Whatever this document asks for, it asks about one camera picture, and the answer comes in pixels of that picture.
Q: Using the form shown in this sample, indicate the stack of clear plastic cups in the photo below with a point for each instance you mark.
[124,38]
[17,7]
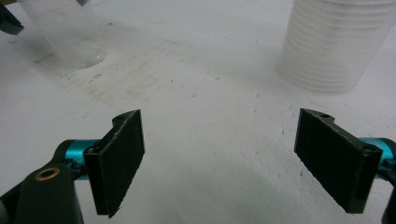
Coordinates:
[333,46]

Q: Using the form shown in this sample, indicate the single clear plastic cup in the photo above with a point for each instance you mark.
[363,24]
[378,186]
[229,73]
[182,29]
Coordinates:
[62,34]

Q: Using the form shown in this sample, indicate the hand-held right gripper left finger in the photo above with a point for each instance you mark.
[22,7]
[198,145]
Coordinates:
[115,161]

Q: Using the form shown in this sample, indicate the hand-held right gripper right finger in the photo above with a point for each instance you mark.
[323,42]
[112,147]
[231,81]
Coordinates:
[336,158]

